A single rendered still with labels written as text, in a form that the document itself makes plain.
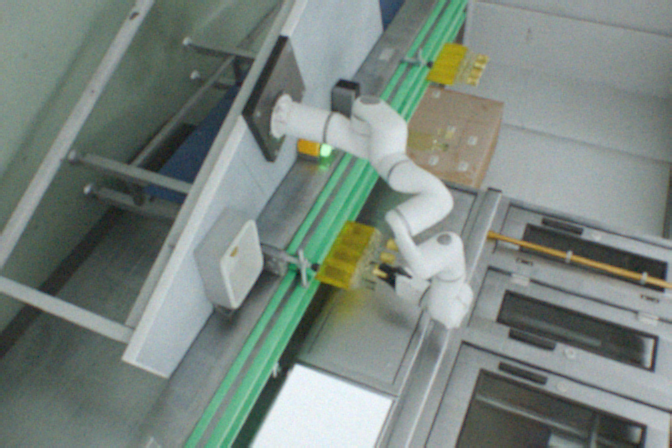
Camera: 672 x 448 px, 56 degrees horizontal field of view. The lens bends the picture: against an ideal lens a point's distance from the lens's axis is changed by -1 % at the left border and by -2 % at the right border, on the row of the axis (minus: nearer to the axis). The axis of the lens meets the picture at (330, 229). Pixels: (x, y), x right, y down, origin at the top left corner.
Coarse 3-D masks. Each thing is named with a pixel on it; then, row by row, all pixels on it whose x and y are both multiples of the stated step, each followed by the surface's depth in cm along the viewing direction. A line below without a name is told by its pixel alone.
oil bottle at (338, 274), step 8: (328, 264) 202; (336, 264) 201; (344, 264) 201; (320, 272) 200; (328, 272) 200; (336, 272) 199; (344, 272) 199; (352, 272) 199; (360, 272) 200; (320, 280) 203; (328, 280) 202; (336, 280) 200; (344, 280) 198; (352, 280) 197; (344, 288) 201; (352, 288) 200
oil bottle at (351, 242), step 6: (342, 234) 209; (336, 240) 208; (342, 240) 207; (348, 240) 207; (354, 240) 207; (360, 240) 207; (366, 240) 207; (342, 246) 206; (348, 246) 206; (354, 246) 206; (360, 246) 205; (366, 246) 205; (372, 246) 206; (366, 252) 204; (372, 252) 205; (372, 258) 206
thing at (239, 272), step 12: (252, 228) 177; (240, 240) 183; (252, 240) 181; (228, 252) 166; (240, 252) 187; (252, 252) 185; (228, 264) 184; (240, 264) 190; (252, 264) 189; (228, 276) 187; (240, 276) 187; (252, 276) 187; (228, 288) 172; (240, 288) 184; (240, 300) 182
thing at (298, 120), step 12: (288, 96) 186; (276, 108) 180; (288, 108) 181; (300, 108) 181; (312, 108) 181; (276, 120) 182; (288, 120) 181; (300, 120) 180; (312, 120) 179; (324, 120) 178; (276, 132) 185; (288, 132) 183; (300, 132) 181; (312, 132) 180
